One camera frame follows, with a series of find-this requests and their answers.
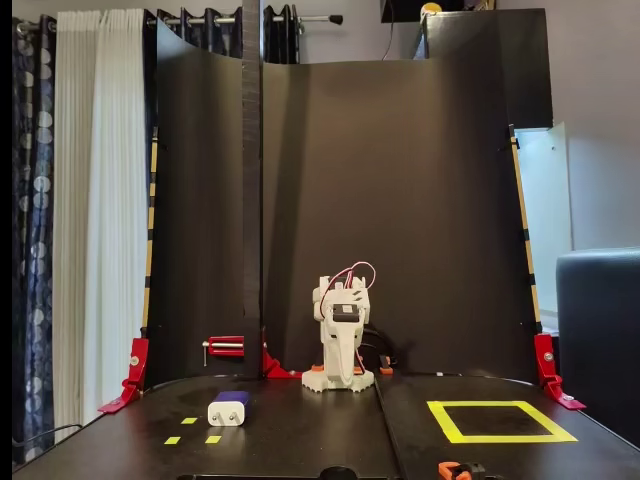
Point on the orange and black spring clamp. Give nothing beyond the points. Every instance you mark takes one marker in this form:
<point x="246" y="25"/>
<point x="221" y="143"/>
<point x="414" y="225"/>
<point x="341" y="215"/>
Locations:
<point x="450" y="470"/>

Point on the yellow ball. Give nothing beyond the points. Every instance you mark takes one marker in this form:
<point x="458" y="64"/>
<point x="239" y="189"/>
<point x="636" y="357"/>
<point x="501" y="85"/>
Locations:
<point x="431" y="9"/>

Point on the red screw clamp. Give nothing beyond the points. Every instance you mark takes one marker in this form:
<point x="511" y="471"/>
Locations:
<point x="225" y="347"/>

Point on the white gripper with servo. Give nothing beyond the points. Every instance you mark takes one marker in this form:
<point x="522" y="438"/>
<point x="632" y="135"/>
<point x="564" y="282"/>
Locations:
<point x="341" y="336"/>

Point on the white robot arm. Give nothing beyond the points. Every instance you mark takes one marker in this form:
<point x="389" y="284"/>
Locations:
<point x="316" y="300"/>

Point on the small yellow tape marker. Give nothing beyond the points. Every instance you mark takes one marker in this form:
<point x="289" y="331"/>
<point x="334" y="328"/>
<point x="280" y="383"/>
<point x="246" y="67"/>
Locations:
<point x="213" y="439"/>
<point x="189" y="420"/>
<point x="172" y="440"/>

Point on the red corner clamp bracket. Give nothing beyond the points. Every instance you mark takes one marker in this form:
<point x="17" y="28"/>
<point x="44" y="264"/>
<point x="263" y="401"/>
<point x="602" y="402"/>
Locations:
<point x="545" y="360"/>
<point x="137" y="360"/>

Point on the red pole foot bracket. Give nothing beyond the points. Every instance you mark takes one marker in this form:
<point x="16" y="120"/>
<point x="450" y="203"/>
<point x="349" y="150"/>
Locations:
<point x="275" y="369"/>

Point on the yellow black striped stick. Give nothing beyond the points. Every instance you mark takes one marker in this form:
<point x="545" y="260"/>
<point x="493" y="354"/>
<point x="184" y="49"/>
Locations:
<point x="524" y="225"/>
<point x="151" y="215"/>

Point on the blue and white charger block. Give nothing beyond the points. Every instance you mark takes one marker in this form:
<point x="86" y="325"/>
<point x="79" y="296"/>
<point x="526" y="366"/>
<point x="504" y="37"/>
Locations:
<point x="227" y="415"/>

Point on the black upright pole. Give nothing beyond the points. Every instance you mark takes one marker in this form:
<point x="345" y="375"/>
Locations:
<point x="252" y="200"/>

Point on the yellow tape square outline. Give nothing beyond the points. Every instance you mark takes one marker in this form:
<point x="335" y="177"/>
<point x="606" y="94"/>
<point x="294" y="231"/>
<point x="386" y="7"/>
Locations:
<point x="500" y="439"/>

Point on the black backdrop sheet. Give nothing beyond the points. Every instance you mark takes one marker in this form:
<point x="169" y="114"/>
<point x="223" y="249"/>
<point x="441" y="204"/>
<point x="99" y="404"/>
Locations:
<point x="350" y="125"/>

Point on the white cabinet door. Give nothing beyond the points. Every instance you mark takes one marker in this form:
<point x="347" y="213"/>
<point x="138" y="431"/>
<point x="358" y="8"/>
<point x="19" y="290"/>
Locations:
<point x="545" y="200"/>

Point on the silver curtain rod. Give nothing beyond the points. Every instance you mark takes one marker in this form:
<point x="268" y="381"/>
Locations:
<point x="315" y="20"/>

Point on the dark grommet curtain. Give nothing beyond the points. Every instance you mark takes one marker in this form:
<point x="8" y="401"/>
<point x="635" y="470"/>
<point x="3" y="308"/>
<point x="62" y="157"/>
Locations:
<point x="280" y="40"/>

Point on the dark blue patterned curtain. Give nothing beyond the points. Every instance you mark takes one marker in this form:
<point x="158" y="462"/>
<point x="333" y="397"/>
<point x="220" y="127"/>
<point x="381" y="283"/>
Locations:
<point x="32" y="200"/>

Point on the white pleated curtain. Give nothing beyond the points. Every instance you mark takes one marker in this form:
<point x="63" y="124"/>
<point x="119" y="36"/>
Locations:
<point x="100" y="200"/>

